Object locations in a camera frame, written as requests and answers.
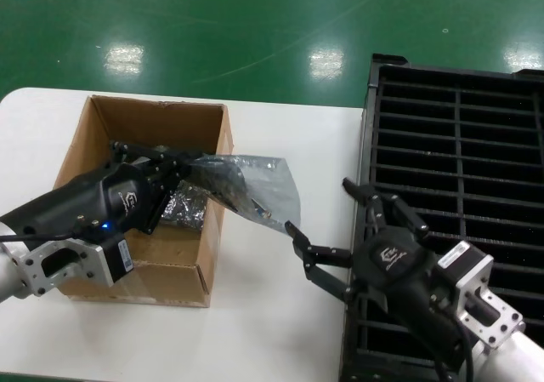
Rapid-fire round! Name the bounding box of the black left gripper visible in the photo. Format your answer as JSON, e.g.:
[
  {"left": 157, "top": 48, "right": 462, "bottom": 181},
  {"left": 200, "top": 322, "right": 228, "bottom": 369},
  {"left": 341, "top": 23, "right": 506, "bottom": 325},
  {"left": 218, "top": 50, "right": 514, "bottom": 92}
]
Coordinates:
[{"left": 0, "top": 140, "right": 204, "bottom": 242}]

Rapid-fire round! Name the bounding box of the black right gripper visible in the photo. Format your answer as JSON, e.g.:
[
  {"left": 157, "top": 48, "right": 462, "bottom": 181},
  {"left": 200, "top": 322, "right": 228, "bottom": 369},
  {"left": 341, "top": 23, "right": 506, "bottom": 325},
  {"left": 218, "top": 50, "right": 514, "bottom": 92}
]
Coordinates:
[{"left": 283, "top": 177, "right": 469, "bottom": 373}]

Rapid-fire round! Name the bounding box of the grey translucent antistatic bag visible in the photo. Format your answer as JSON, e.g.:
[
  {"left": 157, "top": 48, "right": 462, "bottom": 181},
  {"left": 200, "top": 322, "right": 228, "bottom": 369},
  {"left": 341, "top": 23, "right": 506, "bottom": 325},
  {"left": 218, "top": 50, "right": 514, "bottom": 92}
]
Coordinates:
[{"left": 176, "top": 151, "right": 304, "bottom": 235}]

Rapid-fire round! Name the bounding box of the graphics card in shiny bag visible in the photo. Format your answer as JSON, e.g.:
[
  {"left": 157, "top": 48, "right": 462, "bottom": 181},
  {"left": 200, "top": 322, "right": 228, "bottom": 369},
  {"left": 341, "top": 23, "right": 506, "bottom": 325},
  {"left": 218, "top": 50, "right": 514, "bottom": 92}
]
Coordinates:
[{"left": 160, "top": 188, "right": 210, "bottom": 231}]

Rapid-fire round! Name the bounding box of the black slotted container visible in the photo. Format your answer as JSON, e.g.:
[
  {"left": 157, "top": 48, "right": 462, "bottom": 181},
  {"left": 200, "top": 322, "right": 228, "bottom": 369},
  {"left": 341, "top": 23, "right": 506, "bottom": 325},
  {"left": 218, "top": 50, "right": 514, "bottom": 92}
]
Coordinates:
[{"left": 338, "top": 53, "right": 544, "bottom": 382}]

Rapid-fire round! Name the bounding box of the open brown cardboard box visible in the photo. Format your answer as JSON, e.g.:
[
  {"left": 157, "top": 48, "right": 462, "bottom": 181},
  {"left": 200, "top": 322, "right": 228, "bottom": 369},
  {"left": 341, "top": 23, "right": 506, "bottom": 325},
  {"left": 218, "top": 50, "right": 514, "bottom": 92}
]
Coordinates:
[{"left": 53, "top": 94, "right": 234, "bottom": 310}]

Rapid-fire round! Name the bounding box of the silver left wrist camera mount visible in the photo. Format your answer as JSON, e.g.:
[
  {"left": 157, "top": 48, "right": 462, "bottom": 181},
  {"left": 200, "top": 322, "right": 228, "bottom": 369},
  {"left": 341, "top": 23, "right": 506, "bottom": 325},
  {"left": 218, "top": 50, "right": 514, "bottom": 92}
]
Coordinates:
[{"left": 23, "top": 233, "right": 135, "bottom": 299}]

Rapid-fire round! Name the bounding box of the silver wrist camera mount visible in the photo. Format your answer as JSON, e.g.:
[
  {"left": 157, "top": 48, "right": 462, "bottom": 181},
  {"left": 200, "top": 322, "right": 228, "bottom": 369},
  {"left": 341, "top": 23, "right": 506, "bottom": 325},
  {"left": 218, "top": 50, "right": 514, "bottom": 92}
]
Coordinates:
[
  {"left": 437, "top": 240, "right": 526, "bottom": 351},
  {"left": 23, "top": 233, "right": 135, "bottom": 299}
]

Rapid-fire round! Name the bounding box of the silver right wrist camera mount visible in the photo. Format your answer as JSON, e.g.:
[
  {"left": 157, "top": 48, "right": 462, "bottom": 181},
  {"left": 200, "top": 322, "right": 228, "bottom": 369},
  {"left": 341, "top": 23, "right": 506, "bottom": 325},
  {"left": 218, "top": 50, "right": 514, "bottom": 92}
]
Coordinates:
[{"left": 437, "top": 240, "right": 526, "bottom": 351}]

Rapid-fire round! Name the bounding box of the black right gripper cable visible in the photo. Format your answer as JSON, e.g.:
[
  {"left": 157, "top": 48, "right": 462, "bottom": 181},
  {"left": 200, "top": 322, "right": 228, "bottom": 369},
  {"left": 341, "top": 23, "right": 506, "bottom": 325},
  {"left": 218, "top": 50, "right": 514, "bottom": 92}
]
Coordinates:
[{"left": 428, "top": 296, "right": 479, "bottom": 382}]

